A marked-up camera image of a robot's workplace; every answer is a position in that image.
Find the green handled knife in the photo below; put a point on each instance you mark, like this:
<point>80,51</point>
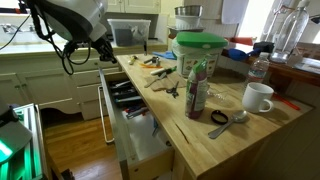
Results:
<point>170,70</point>

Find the steel drawer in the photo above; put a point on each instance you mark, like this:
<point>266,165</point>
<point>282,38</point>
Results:
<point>144,153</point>

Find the large clear spray bottle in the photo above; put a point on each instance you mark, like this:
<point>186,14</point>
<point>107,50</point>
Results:
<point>290,33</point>

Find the red orange utensil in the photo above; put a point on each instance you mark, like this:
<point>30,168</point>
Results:
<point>278,97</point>

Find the black handled scissors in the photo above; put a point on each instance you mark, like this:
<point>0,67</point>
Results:
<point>173,91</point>

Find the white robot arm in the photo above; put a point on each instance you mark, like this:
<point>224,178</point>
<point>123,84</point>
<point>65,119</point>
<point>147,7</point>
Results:
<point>77,21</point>

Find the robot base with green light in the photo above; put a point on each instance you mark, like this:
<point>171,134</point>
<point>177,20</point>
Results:
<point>19,148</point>

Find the small plastic water bottle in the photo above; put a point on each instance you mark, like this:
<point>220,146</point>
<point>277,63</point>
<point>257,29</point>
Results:
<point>258,69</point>

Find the steel mixing bowl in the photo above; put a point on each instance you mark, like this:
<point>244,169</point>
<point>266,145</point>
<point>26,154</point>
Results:
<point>189,10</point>

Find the white bucket with green lid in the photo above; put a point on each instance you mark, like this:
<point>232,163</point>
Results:
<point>191,47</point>

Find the yellow handled ice cream scoop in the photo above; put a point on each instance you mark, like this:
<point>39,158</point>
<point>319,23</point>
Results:
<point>132,59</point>

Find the black ring band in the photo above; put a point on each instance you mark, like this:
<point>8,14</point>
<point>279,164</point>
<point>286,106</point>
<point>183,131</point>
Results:
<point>218,117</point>

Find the thin wooden cutting board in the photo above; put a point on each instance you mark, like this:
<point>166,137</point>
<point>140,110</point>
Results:
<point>166,83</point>

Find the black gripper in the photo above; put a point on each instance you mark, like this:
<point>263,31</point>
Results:
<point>104,48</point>

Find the orange peeler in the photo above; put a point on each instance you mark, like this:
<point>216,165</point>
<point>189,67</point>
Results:
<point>147,66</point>

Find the clear plastic storage bin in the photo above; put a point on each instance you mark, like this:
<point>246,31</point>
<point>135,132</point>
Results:
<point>129,32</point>

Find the large steel spoon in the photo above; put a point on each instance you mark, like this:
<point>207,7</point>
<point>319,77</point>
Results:
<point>237,117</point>

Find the blue cloth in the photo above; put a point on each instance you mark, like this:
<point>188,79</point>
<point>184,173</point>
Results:
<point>166,55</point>

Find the white ceramic mug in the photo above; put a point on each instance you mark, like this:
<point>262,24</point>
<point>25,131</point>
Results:
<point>257,98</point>

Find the steel spoon on board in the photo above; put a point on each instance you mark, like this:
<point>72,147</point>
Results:
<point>163,75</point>

